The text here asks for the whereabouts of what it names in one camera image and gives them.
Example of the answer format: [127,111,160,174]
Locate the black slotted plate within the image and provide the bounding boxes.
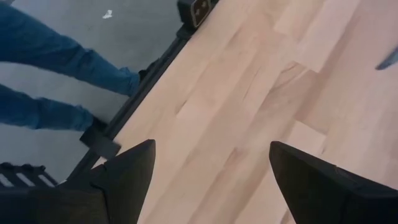
[0,161,58,189]

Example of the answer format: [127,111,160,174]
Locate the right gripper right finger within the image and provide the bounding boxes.
[269,141,398,224]

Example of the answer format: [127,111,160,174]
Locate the person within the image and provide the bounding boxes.
[0,2,141,131]

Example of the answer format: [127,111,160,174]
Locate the black aluminium table frame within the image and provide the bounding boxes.
[58,0,218,190]

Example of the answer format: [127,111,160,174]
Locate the black shoe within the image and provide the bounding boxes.
[137,58,160,82]
[79,116,122,160]

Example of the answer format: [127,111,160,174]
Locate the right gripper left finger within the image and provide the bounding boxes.
[0,139,156,224]

